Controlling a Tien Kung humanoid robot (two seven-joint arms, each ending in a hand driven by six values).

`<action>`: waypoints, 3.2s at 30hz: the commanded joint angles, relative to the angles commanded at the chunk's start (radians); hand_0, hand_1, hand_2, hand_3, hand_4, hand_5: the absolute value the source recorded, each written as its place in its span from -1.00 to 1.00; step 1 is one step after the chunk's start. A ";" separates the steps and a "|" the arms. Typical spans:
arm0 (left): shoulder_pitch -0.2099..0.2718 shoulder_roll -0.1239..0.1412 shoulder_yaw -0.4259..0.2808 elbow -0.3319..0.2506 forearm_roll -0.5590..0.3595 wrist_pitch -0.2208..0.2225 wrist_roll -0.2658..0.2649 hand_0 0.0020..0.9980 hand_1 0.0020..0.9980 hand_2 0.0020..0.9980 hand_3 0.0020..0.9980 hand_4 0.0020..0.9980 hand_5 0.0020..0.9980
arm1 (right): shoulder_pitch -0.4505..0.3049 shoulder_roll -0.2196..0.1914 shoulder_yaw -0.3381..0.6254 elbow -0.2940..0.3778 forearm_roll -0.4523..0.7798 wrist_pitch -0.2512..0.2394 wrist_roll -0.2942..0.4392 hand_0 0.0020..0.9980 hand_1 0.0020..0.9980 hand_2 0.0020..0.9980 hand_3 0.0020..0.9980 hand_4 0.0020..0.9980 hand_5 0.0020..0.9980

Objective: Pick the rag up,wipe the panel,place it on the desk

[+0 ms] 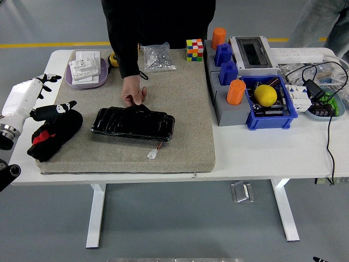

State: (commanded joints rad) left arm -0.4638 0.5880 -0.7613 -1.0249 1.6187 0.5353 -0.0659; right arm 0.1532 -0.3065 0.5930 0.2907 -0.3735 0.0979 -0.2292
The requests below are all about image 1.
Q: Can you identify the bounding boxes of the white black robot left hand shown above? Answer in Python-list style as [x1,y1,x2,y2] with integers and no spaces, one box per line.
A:
[1,73,78,129]

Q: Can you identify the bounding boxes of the person's hand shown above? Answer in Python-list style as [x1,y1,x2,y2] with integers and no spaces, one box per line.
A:
[121,75,148,107]

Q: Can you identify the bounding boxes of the black panel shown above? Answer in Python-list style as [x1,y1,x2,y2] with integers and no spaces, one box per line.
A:
[90,105,176,142]

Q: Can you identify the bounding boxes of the purple oval tray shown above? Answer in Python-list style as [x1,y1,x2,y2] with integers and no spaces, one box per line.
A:
[64,57,109,90]

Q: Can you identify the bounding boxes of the yellow tape measure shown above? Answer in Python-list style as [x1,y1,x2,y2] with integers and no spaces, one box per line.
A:
[107,52,121,68]

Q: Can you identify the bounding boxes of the clear bag of screws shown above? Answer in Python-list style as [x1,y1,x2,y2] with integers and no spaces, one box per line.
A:
[140,42,177,73]

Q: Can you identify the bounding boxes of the grey-brown mat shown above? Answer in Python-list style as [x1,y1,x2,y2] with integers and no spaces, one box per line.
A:
[35,48,216,174]

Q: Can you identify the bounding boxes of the white table leg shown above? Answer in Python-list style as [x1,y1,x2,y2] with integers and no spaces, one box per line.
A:
[86,183,106,249]
[270,178,300,242]

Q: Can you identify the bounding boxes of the colourful puzzle cube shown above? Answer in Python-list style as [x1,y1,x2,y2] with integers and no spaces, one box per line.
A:
[186,38,204,62]

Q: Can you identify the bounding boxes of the blue plastic block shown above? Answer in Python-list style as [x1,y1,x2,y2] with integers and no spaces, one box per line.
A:
[214,43,234,68]
[219,60,239,86]

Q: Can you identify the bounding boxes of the orange cylinder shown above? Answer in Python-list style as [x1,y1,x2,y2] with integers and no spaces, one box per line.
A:
[226,79,246,106]
[212,27,227,50]

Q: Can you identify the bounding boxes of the metal floor plate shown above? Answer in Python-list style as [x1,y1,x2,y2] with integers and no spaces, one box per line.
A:
[231,181,255,204]

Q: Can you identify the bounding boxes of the white electrical box dark window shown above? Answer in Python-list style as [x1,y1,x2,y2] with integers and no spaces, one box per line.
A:
[228,35,279,77]

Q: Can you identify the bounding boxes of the yellow ball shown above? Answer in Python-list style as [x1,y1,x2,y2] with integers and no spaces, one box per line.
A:
[254,84,278,107]

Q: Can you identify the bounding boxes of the blue plastic bin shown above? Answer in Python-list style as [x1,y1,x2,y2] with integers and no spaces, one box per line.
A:
[239,75,299,130]

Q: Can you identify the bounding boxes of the black circuit board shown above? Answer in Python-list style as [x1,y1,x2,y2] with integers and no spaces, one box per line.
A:
[252,103,290,118]

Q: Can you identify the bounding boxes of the light blue dish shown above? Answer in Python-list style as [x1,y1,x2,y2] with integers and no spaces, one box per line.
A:
[304,87,346,121]

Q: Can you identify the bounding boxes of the black terminal blocks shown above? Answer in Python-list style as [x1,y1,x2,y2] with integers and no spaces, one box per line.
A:
[310,100,335,117]

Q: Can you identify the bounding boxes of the green plastic parts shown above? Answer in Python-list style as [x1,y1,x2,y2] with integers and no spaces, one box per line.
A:
[318,92,341,117]

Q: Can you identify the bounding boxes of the clear bag of small parts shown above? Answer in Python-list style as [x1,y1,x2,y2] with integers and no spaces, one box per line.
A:
[278,63,341,85]

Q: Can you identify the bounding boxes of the white circuit breaker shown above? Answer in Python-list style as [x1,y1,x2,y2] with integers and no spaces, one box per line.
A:
[285,84,312,112]

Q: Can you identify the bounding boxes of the white power strip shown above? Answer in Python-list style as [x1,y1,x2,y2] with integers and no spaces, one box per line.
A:
[269,47,325,62]

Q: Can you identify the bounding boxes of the person in background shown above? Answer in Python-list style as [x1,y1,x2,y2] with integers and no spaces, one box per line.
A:
[287,0,349,63]

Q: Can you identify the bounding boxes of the white thin switch plate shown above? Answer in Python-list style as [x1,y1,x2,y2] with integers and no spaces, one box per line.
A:
[71,74,99,85]

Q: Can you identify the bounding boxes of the white switch module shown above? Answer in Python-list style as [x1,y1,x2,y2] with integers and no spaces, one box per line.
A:
[69,58,100,81]

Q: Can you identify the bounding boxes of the white flat switch plate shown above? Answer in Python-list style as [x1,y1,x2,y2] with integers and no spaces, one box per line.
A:
[75,51,101,62]

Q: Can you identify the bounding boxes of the white connector with orange wires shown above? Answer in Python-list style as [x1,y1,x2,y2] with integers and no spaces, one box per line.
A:
[147,141,164,159]

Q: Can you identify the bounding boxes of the black adapter with cable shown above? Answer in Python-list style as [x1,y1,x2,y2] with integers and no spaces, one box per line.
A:
[285,61,349,186]

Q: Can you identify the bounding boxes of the white cable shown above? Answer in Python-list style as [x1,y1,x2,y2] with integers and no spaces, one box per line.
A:
[323,54,349,85]

